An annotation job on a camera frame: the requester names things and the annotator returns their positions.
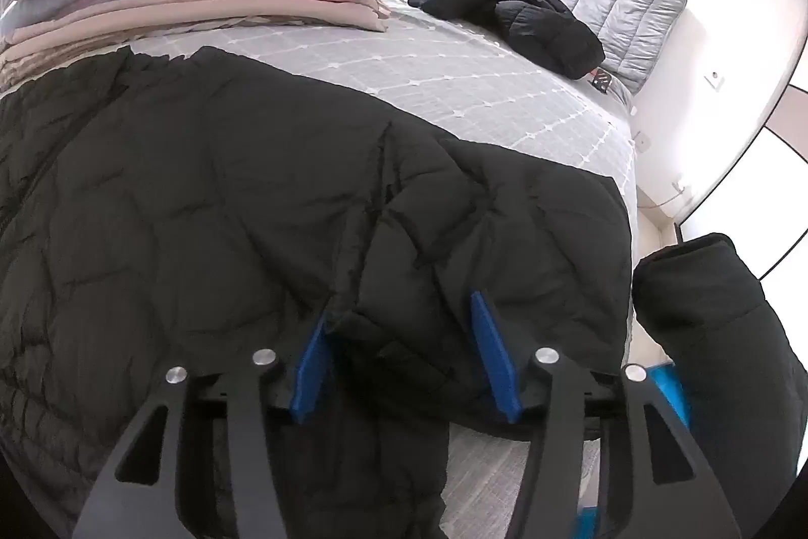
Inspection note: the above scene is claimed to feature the large black puffer coat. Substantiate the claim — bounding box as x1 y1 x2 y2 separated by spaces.
0 45 632 539

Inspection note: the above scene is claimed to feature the small black puffer jacket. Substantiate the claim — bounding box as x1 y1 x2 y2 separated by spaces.
407 0 607 80

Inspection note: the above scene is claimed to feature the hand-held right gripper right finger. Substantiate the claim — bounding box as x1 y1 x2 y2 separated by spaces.
470 291 742 539

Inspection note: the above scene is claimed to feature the person's right forearm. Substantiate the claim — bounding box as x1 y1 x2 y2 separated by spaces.
631 232 808 521

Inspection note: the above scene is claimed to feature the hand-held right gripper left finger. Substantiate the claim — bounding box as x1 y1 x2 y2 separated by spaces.
72 312 337 539

